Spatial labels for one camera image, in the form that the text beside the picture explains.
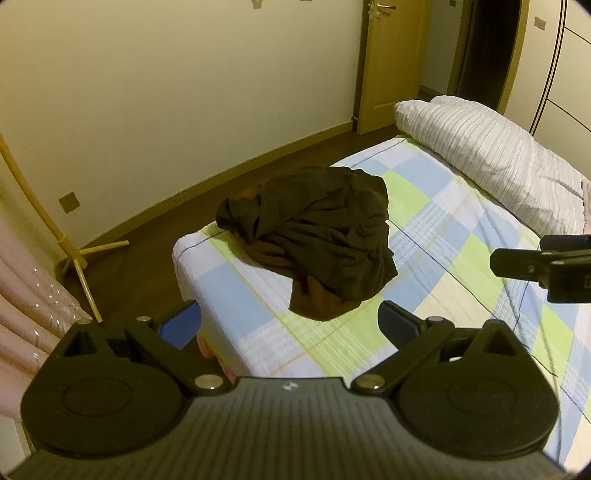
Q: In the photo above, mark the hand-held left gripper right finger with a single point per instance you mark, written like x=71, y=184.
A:
x=392, y=318

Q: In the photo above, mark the wall switch plate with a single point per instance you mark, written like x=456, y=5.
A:
x=540, y=21

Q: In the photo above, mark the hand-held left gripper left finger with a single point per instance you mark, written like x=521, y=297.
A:
x=180, y=323

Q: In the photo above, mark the bed with checkered sheet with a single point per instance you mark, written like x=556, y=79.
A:
x=443, y=221

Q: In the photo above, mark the pink quilt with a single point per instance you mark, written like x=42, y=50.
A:
x=587, y=203

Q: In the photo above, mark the white striped pillow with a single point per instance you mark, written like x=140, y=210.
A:
x=485, y=147

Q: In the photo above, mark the yellow wooden coat stand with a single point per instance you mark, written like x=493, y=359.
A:
x=73, y=253

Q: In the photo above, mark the white wardrobe with black lines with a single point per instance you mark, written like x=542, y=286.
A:
x=570, y=69

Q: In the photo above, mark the wooden door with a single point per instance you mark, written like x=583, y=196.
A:
x=392, y=69

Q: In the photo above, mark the wall socket plate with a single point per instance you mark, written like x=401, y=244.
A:
x=69, y=202

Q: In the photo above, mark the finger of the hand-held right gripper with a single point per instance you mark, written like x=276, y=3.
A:
x=517, y=264
x=568, y=243

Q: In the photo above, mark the pink pleated curtain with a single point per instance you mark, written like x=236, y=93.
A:
x=27, y=323

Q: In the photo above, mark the wooden door frame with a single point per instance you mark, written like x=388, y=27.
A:
x=513, y=69

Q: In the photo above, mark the dark brown long-sleeved shirt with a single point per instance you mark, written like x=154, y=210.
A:
x=323, y=230

